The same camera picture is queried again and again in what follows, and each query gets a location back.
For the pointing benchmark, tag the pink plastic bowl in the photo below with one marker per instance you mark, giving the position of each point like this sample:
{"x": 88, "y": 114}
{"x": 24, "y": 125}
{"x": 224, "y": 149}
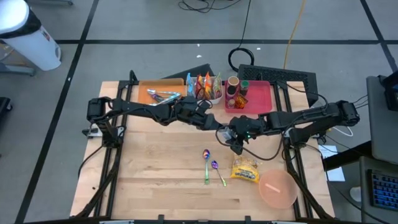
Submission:
{"x": 277, "y": 199}

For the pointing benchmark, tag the green spice jar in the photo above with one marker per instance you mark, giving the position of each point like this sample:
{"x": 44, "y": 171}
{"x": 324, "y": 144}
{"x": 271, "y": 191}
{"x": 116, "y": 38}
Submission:
{"x": 244, "y": 88}

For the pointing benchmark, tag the white trash can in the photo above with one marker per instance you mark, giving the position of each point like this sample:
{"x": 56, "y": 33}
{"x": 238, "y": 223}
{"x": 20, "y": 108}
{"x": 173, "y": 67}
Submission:
{"x": 34, "y": 46}

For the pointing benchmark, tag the metal table bracket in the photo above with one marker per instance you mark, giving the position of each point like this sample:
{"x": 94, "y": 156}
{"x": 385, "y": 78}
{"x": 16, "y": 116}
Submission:
{"x": 91, "y": 132}
{"x": 286, "y": 133}

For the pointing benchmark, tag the red yellow ramen packet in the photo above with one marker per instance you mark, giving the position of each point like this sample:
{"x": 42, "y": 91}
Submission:
{"x": 199, "y": 88}

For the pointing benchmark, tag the black desktop device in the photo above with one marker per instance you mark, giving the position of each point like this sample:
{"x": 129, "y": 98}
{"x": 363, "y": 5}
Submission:
{"x": 392, "y": 93}

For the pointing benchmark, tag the black wedge panel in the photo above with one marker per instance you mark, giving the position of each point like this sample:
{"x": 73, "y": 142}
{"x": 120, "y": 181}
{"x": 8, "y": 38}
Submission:
{"x": 199, "y": 71}

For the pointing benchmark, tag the purple label spice jar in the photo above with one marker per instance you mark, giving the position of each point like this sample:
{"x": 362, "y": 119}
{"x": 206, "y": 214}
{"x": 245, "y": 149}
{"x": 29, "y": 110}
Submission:
{"x": 231, "y": 91}

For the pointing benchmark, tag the white plastic container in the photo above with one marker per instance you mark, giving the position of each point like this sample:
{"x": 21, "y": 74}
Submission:
{"x": 217, "y": 99}

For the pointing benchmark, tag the black desk leg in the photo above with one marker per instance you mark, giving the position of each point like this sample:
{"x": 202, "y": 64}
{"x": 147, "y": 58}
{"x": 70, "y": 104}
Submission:
{"x": 345, "y": 157}

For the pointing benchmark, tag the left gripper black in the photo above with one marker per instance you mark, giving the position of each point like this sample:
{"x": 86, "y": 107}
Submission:
{"x": 196, "y": 113}

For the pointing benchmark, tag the green yellow ramen packet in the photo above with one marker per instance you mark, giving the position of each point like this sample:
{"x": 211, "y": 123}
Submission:
{"x": 217, "y": 88}

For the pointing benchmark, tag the orange plastic tray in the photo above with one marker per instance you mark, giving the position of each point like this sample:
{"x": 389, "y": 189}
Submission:
{"x": 144, "y": 93}

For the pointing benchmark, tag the red plastic tray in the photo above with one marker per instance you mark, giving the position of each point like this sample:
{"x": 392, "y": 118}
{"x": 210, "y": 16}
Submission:
{"x": 258, "y": 96}

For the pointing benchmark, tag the backlit computer keyboard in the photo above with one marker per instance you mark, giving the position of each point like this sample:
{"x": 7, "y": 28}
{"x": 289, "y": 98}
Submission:
{"x": 384, "y": 189}

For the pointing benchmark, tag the orange chicken ramen packet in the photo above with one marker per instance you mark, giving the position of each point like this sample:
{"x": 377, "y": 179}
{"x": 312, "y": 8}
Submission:
{"x": 208, "y": 88}

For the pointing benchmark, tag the rainbow metal spoon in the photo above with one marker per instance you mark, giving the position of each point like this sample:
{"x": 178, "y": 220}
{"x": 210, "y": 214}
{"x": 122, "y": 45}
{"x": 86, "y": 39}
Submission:
{"x": 206, "y": 154}

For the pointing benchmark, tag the black chair base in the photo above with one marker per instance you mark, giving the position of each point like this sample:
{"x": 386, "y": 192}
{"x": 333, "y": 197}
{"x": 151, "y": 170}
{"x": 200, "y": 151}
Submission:
{"x": 4, "y": 104}

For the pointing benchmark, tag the grey desk foot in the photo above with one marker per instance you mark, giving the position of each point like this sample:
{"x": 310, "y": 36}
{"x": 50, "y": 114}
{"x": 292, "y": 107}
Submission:
{"x": 18, "y": 71}

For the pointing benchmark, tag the black perforated panel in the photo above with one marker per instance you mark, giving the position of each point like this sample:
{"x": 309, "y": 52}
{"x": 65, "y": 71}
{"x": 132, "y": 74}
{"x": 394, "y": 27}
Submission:
{"x": 280, "y": 73}

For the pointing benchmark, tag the grey desk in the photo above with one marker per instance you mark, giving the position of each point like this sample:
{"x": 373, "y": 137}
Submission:
{"x": 363, "y": 214}
{"x": 381, "y": 130}

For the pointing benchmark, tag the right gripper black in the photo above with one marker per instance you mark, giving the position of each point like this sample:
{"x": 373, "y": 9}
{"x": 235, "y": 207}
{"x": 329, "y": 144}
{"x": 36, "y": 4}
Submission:
{"x": 247, "y": 126}

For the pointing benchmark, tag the black table frame rail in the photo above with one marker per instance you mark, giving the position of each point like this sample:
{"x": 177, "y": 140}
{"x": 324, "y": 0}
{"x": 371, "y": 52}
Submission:
{"x": 115, "y": 174}
{"x": 308, "y": 199}

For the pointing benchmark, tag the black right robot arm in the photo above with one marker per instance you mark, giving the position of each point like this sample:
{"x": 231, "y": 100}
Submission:
{"x": 308, "y": 118}

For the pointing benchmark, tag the tan lid glass jar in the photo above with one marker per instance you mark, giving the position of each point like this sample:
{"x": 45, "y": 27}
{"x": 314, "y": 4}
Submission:
{"x": 233, "y": 81}

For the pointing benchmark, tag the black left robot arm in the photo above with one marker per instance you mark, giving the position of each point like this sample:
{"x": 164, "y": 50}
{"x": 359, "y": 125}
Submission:
{"x": 140, "y": 109}

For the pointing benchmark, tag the black table clamp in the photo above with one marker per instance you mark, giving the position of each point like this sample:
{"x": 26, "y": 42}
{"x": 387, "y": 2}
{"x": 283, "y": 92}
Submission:
{"x": 160, "y": 217}
{"x": 247, "y": 218}

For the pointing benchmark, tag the white paper sheet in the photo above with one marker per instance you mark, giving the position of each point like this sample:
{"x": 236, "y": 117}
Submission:
{"x": 337, "y": 175}

